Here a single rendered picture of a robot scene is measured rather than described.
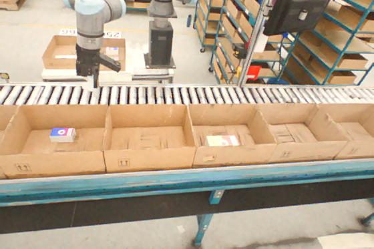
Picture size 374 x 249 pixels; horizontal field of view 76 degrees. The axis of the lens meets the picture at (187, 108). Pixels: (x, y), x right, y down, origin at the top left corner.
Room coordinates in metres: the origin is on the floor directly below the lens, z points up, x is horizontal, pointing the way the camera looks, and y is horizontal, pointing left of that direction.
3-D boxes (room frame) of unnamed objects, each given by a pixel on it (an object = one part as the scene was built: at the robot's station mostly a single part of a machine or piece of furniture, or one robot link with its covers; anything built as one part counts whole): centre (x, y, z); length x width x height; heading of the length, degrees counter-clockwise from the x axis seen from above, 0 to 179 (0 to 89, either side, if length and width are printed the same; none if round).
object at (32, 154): (0.67, 0.54, 0.96); 0.39 x 0.29 x 0.17; 105
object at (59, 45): (1.67, 1.04, 0.80); 0.38 x 0.28 x 0.10; 16
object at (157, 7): (1.85, 0.31, 1.24); 0.19 x 0.19 x 0.10
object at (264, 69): (2.39, -0.59, 0.59); 0.40 x 0.30 x 0.10; 13
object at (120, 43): (1.74, 0.73, 0.80); 0.38 x 0.28 x 0.10; 16
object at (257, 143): (0.87, -0.22, 0.96); 0.39 x 0.29 x 0.17; 105
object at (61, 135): (0.74, 0.58, 0.91); 0.10 x 0.06 x 0.05; 103
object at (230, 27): (2.85, -0.46, 0.79); 0.40 x 0.30 x 0.10; 16
